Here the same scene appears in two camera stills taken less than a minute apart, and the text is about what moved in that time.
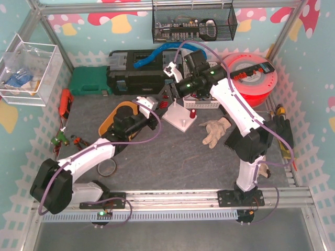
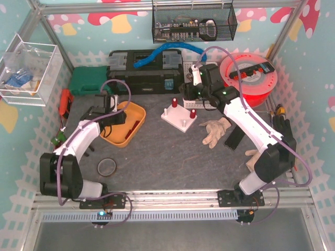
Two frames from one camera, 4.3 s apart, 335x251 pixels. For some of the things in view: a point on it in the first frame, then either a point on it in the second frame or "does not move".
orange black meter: x=66 y=100 does not move
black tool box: x=147 y=79 does not move
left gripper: x=153 y=121 to x=101 y=102
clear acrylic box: x=29 y=72 does not move
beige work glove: x=215 y=129 does not move
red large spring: x=192 y=113 does not move
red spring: x=164 y=104 to x=174 y=102
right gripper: x=172 y=91 to x=187 y=91
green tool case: x=88 y=80 does not move
